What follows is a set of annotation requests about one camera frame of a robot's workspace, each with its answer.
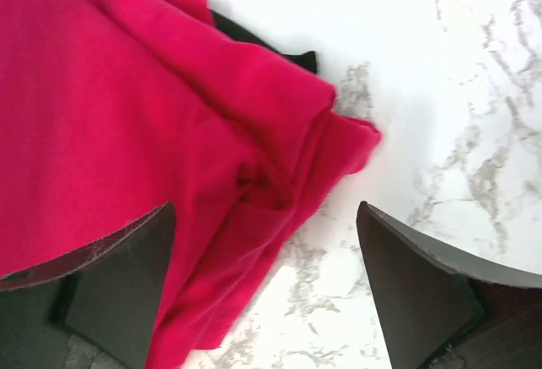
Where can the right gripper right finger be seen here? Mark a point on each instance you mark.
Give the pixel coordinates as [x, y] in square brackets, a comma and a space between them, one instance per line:
[442, 307]

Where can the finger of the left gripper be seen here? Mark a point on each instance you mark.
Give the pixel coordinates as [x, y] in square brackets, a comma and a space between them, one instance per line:
[307, 60]

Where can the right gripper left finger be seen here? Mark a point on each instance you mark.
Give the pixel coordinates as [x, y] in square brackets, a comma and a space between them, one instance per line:
[94, 307]

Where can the red t-shirt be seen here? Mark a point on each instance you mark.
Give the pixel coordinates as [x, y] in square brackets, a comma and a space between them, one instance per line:
[262, 145]
[84, 152]

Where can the folded red t-shirt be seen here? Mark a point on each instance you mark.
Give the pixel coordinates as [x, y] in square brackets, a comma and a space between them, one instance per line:
[262, 145]

